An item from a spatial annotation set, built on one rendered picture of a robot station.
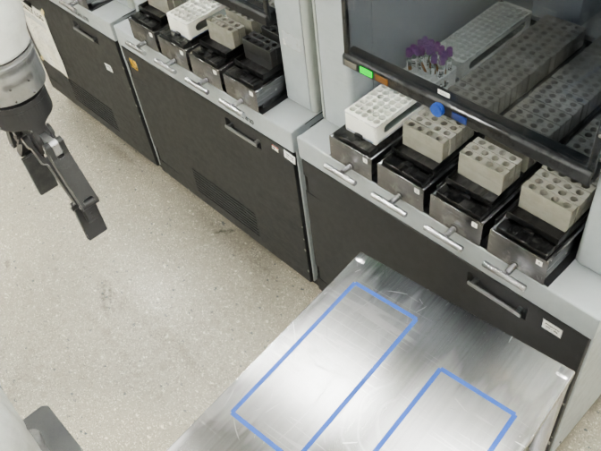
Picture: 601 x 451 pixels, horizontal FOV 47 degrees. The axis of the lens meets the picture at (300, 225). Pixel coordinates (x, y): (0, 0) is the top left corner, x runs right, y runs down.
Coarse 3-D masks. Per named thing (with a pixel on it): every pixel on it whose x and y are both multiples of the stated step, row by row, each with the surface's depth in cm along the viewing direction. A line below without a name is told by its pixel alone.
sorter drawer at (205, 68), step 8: (200, 48) 194; (192, 56) 194; (200, 56) 192; (208, 56) 190; (216, 56) 190; (232, 56) 190; (192, 64) 197; (200, 64) 193; (208, 64) 190; (216, 64) 187; (224, 64) 189; (232, 64) 190; (200, 72) 196; (208, 72) 192; (216, 72) 189; (184, 80) 196; (208, 80) 195; (216, 80) 191; (200, 88) 192
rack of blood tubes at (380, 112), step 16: (368, 96) 164; (384, 96) 163; (400, 96) 164; (352, 112) 160; (368, 112) 161; (384, 112) 159; (400, 112) 160; (416, 112) 165; (352, 128) 162; (368, 128) 158; (384, 128) 158
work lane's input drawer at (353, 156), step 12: (336, 132) 163; (348, 132) 163; (396, 132) 162; (336, 144) 164; (348, 144) 162; (360, 144) 160; (372, 144) 159; (384, 144) 160; (336, 156) 168; (348, 156) 164; (360, 156) 160; (372, 156) 159; (348, 168) 164; (360, 168) 163; (372, 168) 160; (348, 180) 162
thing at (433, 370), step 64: (320, 320) 127; (384, 320) 126; (448, 320) 125; (256, 384) 120; (320, 384) 119; (384, 384) 117; (448, 384) 116; (512, 384) 115; (192, 448) 113; (256, 448) 112; (320, 448) 111; (384, 448) 110; (448, 448) 109; (512, 448) 108
